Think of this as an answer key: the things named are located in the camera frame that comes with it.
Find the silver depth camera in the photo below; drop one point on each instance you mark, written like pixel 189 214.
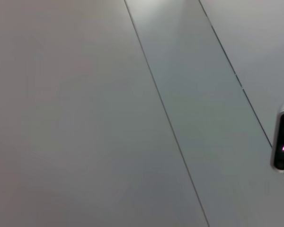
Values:
pixel 282 137

